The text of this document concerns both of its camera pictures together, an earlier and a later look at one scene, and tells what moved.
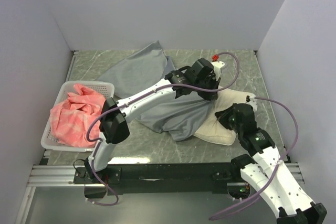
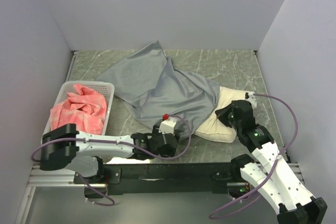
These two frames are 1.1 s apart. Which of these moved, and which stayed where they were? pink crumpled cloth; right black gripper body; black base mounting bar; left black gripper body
Moved: left black gripper body
Stayed: black base mounting bar; right black gripper body; pink crumpled cloth
